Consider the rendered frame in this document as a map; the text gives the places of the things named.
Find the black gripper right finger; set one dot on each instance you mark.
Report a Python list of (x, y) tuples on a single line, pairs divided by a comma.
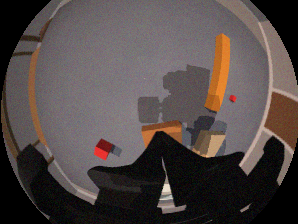
[(187, 170)]

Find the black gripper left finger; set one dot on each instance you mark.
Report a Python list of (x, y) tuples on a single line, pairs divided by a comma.
[(145, 175)]

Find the orange long bar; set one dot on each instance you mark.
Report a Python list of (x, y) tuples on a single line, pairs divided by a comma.
[(220, 70)]

